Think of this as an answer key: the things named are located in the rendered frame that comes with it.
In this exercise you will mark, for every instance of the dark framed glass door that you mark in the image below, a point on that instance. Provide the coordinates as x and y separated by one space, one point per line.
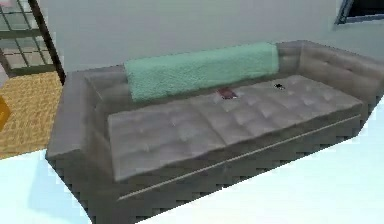
25 36

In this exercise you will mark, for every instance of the grey tufted sofa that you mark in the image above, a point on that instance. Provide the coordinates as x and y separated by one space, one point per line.
213 133

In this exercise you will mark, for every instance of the dark red small book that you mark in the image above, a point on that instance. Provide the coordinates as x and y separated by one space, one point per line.
228 93

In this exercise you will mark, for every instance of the green blanket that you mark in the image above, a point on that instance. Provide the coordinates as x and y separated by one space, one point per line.
200 71

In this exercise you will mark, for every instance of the small black object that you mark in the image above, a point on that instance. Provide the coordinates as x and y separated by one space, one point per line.
279 86

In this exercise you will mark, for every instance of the dark framed window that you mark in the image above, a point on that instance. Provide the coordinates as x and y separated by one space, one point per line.
361 10

